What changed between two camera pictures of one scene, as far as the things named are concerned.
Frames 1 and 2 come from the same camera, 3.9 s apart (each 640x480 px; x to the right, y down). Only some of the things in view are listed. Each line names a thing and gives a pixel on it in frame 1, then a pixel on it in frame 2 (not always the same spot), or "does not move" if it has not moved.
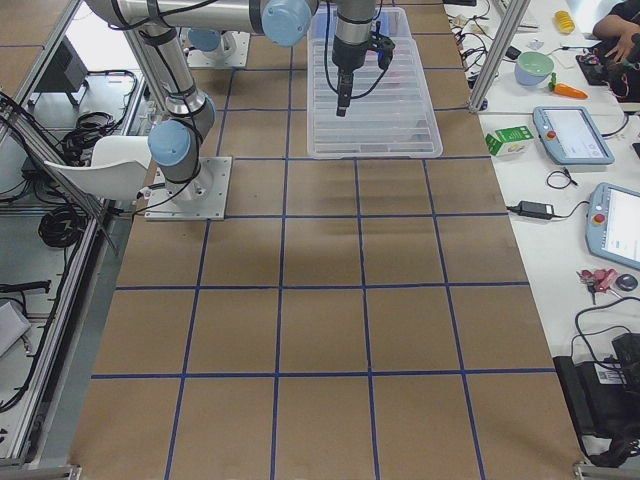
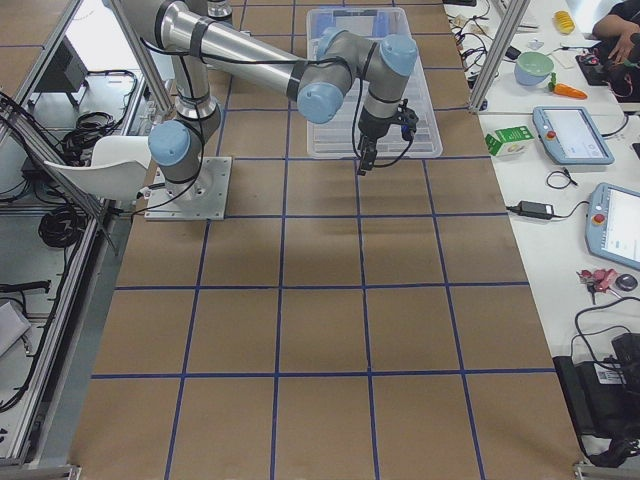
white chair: [118, 169] does not move
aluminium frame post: [503, 43] does not move
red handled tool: [598, 280] does not move
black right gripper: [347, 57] -> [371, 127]
